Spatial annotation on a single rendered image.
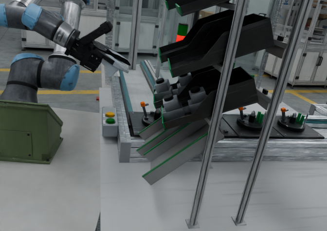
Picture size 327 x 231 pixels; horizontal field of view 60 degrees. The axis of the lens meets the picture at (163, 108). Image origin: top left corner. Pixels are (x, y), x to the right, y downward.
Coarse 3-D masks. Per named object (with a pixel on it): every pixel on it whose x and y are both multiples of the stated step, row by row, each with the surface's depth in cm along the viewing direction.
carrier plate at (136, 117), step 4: (132, 112) 144; (136, 112) 145; (140, 112) 145; (148, 112) 146; (132, 116) 139; (136, 116) 140; (140, 116) 140; (132, 120) 135; (136, 120) 136; (140, 120) 136; (132, 124) 132; (136, 124) 132; (140, 124) 133; (132, 128) 129; (136, 128) 129; (140, 128) 129; (144, 128) 130; (132, 132) 128; (136, 132) 125; (136, 136) 124; (140, 136) 124
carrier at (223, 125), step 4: (220, 120) 149; (224, 120) 149; (220, 124) 144; (224, 124) 145; (220, 128) 140; (224, 128) 141; (228, 128) 141; (228, 132) 137; (232, 132) 138; (224, 136) 133; (228, 136) 134; (232, 136) 134; (236, 136) 135
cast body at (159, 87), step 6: (162, 78) 100; (156, 84) 99; (162, 84) 98; (168, 84) 100; (156, 90) 100; (162, 90) 99; (168, 90) 99; (174, 90) 100; (156, 96) 101; (162, 96) 100
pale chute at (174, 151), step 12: (204, 120) 96; (180, 132) 98; (192, 132) 98; (204, 132) 94; (168, 144) 100; (180, 144) 98; (192, 144) 85; (204, 144) 85; (156, 156) 101; (168, 156) 97; (180, 156) 87; (192, 156) 87; (156, 168) 88; (168, 168) 88; (156, 180) 90
